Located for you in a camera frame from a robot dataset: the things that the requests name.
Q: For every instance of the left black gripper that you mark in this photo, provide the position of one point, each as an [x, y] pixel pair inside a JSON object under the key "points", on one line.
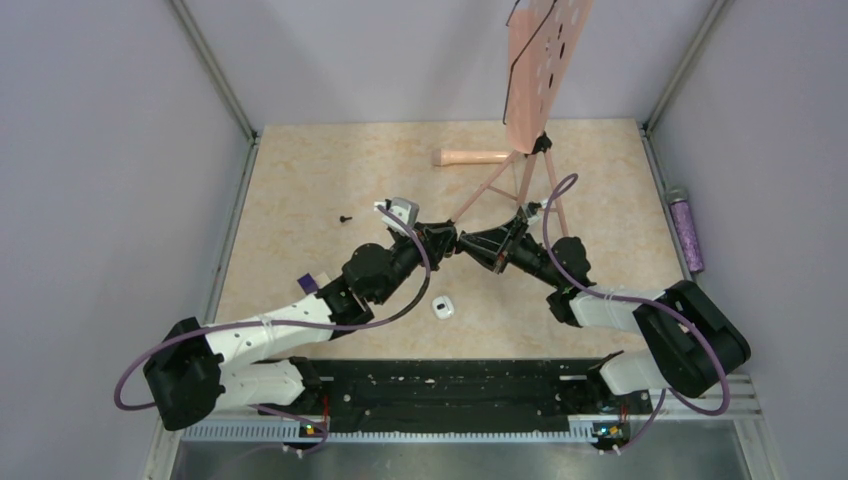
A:
{"points": [[439, 236]]}

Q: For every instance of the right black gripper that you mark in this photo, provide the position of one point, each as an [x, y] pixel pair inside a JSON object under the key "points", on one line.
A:
{"points": [[491, 247]]}

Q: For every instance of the white earbud charging case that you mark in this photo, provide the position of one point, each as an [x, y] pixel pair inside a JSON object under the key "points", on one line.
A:
{"points": [[443, 307]]}

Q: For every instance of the pink music stand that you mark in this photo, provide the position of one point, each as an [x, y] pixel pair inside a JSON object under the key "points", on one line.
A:
{"points": [[542, 38]]}

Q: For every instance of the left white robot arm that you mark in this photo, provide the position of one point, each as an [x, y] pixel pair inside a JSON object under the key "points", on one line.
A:
{"points": [[202, 370]]}

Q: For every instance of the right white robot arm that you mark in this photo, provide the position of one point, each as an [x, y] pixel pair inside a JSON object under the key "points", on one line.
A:
{"points": [[691, 345]]}

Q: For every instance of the purple and wood blocks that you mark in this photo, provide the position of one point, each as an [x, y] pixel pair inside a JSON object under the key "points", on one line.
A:
{"points": [[312, 283]]}

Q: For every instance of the purple glitter bottle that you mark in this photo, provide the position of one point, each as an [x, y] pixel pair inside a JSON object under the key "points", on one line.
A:
{"points": [[682, 217]]}

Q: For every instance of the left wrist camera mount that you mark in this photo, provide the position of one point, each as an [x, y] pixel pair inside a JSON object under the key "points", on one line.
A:
{"points": [[398, 214]]}

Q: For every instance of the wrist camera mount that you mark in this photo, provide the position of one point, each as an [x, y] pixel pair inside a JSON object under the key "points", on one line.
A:
{"points": [[533, 212], [398, 214]]}

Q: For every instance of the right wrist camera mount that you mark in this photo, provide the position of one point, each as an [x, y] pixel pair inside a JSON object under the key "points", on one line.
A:
{"points": [[533, 212]]}

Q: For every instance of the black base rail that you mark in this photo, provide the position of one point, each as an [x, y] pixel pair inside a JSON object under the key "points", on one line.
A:
{"points": [[460, 396]]}

